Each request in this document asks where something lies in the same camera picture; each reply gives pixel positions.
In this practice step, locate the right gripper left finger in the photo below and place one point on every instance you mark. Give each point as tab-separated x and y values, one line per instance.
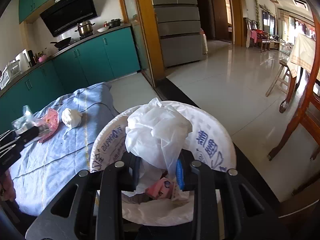
89	206

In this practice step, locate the ceiling air conditioner vent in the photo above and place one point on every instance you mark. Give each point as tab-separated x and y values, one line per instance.
301	4

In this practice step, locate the silver grey refrigerator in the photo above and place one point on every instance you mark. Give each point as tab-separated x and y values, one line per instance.
179	31

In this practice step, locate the small black pot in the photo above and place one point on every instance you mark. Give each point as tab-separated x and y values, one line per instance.
114	23

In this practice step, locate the clear printed mask wrapper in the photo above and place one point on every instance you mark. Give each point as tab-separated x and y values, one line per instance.
27	121

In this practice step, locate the white dish drying rack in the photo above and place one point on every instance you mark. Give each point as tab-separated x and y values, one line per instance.
11	71

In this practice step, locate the brown wooden dining chair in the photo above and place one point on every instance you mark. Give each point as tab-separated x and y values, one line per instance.
302	115

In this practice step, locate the pink crumpled plastic wrapper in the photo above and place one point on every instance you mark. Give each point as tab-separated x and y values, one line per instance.
52	121

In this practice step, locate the black range hood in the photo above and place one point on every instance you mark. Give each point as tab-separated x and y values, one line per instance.
66	14

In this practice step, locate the black wok pan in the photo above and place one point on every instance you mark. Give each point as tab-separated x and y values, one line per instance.
62	44

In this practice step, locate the wooden stool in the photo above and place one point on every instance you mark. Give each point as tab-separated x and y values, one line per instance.
282	79

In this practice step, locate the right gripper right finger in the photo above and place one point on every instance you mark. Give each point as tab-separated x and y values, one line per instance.
246	215

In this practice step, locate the wooden sliding door frame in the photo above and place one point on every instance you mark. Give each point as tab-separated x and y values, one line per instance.
141	15

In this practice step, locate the teal kitchen base cabinets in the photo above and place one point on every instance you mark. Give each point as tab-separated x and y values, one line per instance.
99	58

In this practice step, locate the white bowl on counter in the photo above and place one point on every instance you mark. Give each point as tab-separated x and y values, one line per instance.
102	29

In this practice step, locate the pink container on counter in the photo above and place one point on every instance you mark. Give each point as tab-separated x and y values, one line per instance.
42	58

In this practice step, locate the white bag-lined trash bin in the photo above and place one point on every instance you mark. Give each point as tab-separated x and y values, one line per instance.
209	142

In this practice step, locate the white crumpled tissue ball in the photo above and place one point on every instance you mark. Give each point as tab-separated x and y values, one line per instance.
71	118

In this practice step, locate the light blue checked tablecloth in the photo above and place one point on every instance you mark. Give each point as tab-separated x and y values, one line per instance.
45	168

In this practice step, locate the dining table with cloth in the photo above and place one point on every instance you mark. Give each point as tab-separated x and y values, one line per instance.
301	59

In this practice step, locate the white plastic bag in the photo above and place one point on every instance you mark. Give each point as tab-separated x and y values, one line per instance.
156	133

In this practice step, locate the stainless steel stock pot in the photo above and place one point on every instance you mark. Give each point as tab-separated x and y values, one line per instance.
85	28

